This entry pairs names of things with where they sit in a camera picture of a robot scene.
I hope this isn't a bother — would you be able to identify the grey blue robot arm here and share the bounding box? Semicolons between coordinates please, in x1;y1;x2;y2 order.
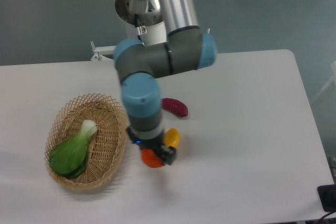
113;0;217;168

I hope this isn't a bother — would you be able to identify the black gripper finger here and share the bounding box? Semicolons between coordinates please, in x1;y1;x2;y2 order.
157;145;176;166

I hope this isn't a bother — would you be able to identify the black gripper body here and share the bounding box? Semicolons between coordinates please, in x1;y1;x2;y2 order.
127;126;168;156

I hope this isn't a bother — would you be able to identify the woven wicker basket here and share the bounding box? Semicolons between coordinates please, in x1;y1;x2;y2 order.
45;93;127;190

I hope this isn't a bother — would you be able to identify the purple sweet potato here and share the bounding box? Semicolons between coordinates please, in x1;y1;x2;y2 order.
162;98;188;118

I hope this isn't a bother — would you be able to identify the yellow mango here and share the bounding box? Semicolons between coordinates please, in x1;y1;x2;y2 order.
164;128;180;148

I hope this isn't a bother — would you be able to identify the black device at edge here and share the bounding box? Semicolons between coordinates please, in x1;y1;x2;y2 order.
317;184;335;212

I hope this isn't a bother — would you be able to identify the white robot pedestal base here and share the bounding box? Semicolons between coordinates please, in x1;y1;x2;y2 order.
115;0;167;46

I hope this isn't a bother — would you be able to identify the green bok choy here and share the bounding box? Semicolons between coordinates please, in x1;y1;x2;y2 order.
49;120;98;179

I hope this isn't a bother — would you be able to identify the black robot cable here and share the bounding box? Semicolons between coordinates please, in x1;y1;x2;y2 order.
134;13;144;44

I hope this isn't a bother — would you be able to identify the orange fruit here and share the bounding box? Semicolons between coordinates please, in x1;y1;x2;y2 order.
141;149;164;168

